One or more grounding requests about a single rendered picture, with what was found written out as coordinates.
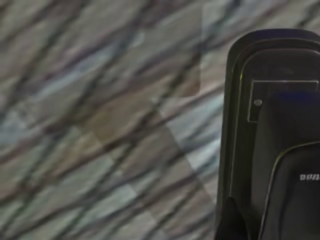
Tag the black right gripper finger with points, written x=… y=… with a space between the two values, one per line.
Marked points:
x=231 y=221

